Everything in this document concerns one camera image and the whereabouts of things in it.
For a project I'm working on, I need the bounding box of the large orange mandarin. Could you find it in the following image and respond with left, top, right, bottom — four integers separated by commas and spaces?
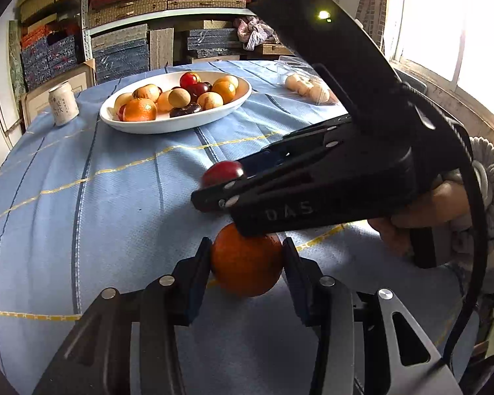
211, 223, 283, 297

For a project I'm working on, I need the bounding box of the red cherry tomato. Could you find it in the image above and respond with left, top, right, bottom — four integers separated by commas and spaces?
200, 161, 244, 188

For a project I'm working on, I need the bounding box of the dark purple mangosteen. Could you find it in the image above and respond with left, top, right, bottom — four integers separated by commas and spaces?
169, 103, 202, 118

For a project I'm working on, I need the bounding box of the small orange mandarin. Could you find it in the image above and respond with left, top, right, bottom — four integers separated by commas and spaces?
123, 98, 158, 122

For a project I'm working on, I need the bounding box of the small red tomato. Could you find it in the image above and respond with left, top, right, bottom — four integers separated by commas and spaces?
117, 104, 125, 121

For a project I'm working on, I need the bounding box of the large yellow orange fruit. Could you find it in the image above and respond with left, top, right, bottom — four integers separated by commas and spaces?
197, 92, 224, 111

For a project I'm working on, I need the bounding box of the yellow green round fruit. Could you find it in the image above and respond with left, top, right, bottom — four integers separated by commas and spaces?
214, 74, 239, 89

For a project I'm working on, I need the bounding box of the small yellow fruit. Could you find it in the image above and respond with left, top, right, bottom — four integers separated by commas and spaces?
169, 88, 192, 108

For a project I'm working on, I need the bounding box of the yellow orange persimmon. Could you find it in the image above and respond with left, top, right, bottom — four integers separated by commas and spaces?
212, 79, 236, 104

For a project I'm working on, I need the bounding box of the pale orange speckled fruit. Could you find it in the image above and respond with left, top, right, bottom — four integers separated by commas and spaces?
133, 84, 162, 103

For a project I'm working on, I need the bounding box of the yellow orange round fruit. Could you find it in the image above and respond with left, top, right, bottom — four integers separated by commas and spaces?
156, 90, 173, 113

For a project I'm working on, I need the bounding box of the dark red plum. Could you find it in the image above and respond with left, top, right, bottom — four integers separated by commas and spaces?
186, 82, 212, 101

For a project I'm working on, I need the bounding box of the pale beige round fruit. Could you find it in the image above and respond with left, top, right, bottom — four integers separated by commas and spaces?
114, 93, 134, 112

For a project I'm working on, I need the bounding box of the person's right hand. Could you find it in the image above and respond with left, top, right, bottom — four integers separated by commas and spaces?
367, 181, 470, 257

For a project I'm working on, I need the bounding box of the blue checked tablecloth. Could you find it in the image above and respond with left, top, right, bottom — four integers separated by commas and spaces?
0, 59, 478, 395

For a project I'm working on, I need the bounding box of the patterned window curtain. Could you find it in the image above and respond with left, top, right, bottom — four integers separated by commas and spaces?
356, 0, 388, 51

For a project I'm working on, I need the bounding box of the large white oval plate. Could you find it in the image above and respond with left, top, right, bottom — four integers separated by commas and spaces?
100, 71, 252, 135

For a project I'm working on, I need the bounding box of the pink plastic bag on shelf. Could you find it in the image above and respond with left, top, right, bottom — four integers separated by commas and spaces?
233, 16, 280, 52

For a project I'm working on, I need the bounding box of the white beverage can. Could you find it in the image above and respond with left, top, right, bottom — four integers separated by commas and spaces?
49, 81, 79, 127

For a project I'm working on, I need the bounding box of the cardboard framed box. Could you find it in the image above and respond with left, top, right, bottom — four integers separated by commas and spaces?
21, 59, 96, 127

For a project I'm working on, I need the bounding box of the white metal storage shelf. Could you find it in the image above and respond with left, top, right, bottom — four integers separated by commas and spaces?
80, 0, 252, 60

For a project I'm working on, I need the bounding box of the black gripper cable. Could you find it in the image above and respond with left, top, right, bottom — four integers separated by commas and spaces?
402, 84, 490, 367

